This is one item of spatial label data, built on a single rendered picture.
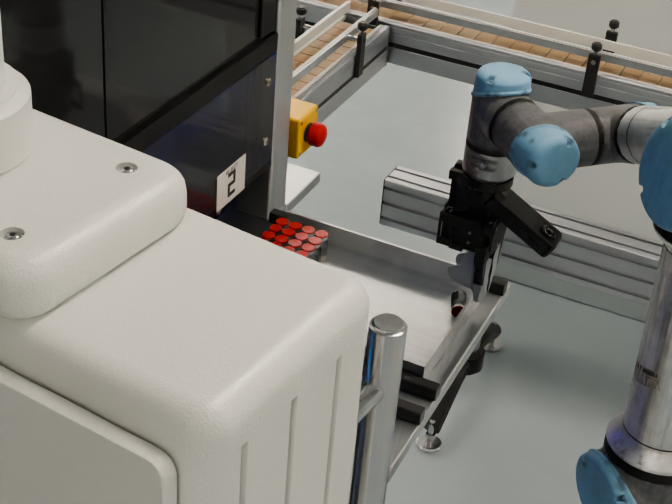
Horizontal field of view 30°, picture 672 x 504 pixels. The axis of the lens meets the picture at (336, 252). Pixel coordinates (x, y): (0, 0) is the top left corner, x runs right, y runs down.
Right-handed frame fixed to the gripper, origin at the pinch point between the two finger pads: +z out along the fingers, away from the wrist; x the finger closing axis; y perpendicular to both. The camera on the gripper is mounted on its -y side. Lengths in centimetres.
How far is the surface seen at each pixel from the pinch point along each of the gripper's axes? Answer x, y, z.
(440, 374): 16.2, 0.0, 3.6
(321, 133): -17.0, 35.1, -8.9
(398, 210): -84, 44, 43
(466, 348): 8.7, -1.1, 3.6
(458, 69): -82, 34, 5
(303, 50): -60, 59, -1
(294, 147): -14.3, 38.5, -6.6
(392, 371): 88, -17, -53
